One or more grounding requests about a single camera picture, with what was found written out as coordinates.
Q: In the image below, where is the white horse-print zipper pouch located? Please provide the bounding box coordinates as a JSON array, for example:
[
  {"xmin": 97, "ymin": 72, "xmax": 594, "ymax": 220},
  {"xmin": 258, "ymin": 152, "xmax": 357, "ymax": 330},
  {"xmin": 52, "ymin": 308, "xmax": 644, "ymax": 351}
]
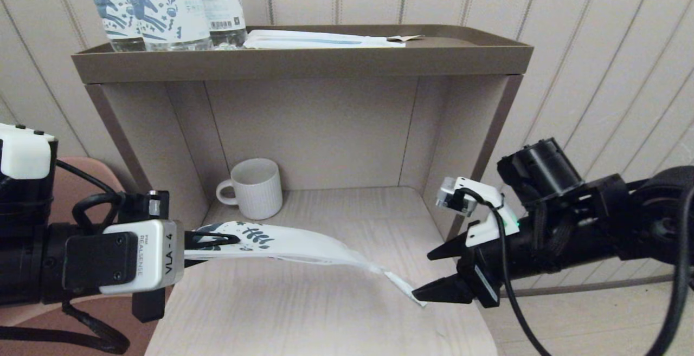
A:
[{"xmin": 184, "ymin": 221, "xmax": 427, "ymax": 308}]

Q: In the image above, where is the white packet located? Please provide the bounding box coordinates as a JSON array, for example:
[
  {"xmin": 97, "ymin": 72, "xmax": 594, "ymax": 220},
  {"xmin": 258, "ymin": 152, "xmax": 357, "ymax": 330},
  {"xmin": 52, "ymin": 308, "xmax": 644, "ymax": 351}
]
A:
[{"xmin": 243, "ymin": 30, "xmax": 406, "ymax": 49}]

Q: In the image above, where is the horse label water bottle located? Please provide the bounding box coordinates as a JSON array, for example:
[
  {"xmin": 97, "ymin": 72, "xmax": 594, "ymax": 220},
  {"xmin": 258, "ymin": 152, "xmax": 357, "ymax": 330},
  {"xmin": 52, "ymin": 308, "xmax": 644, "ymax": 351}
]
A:
[
  {"xmin": 115, "ymin": 0, "xmax": 213, "ymax": 52},
  {"xmin": 81, "ymin": 0, "xmax": 146, "ymax": 53}
]

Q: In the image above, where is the black left camera cable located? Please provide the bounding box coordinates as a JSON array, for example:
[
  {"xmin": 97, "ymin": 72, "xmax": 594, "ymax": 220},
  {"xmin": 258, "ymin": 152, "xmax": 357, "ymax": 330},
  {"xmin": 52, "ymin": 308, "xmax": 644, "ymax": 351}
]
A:
[{"xmin": 72, "ymin": 190, "xmax": 170, "ymax": 233}]

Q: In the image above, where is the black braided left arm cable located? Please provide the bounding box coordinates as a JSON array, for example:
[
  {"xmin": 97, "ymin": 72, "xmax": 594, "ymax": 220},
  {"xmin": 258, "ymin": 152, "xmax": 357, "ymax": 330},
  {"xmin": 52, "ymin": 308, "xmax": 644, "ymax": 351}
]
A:
[{"xmin": 0, "ymin": 158, "xmax": 132, "ymax": 355}]

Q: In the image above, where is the brown desk shelf unit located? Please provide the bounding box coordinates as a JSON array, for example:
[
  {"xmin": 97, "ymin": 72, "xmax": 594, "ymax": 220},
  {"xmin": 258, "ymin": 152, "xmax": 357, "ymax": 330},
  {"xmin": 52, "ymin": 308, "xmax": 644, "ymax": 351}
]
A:
[{"xmin": 71, "ymin": 24, "xmax": 535, "ymax": 243}]

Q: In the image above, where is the pink upholstered chair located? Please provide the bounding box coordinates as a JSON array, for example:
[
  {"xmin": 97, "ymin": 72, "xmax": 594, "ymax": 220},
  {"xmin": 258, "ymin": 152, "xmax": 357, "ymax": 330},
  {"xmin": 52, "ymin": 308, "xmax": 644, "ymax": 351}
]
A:
[{"xmin": 0, "ymin": 157, "xmax": 174, "ymax": 356}]

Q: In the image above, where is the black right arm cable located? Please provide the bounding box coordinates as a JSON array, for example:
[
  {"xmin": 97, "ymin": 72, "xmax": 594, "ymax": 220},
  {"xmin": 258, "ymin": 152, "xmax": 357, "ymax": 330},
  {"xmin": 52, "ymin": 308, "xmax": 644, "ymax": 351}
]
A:
[{"xmin": 461, "ymin": 187, "xmax": 694, "ymax": 356}]

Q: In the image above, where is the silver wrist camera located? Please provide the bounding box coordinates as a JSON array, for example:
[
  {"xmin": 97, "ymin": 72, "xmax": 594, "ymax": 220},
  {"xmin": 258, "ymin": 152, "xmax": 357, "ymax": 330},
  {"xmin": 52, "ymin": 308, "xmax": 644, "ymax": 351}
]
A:
[
  {"xmin": 436, "ymin": 177, "xmax": 479, "ymax": 217},
  {"xmin": 62, "ymin": 219, "xmax": 185, "ymax": 295}
]

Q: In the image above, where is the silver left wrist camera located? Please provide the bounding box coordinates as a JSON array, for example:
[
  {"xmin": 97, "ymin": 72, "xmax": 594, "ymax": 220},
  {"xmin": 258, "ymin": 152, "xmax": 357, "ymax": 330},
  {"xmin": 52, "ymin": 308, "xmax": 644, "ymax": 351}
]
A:
[{"xmin": 62, "ymin": 219, "xmax": 185, "ymax": 295}]

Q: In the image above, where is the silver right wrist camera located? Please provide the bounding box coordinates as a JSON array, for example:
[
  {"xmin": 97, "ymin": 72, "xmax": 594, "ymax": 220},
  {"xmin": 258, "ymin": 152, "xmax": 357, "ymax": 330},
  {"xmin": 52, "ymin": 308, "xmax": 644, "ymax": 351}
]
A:
[{"xmin": 436, "ymin": 177, "xmax": 479, "ymax": 217}]

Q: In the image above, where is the barcode label water bottle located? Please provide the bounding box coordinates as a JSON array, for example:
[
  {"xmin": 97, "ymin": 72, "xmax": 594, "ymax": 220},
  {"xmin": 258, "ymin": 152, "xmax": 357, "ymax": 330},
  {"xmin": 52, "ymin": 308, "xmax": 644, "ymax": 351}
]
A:
[{"xmin": 194, "ymin": 0, "xmax": 247, "ymax": 50}]

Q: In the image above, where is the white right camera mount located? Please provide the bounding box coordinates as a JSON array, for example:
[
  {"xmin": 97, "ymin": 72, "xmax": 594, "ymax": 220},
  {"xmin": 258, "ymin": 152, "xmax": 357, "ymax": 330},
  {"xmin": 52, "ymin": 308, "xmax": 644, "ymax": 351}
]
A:
[{"xmin": 454, "ymin": 177, "xmax": 521, "ymax": 249}]

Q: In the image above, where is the white ribbed mug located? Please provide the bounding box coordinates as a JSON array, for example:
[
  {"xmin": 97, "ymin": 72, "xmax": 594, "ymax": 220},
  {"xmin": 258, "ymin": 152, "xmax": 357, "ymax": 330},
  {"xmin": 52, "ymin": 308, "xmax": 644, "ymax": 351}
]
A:
[{"xmin": 216, "ymin": 158, "xmax": 284, "ymax": 221}]

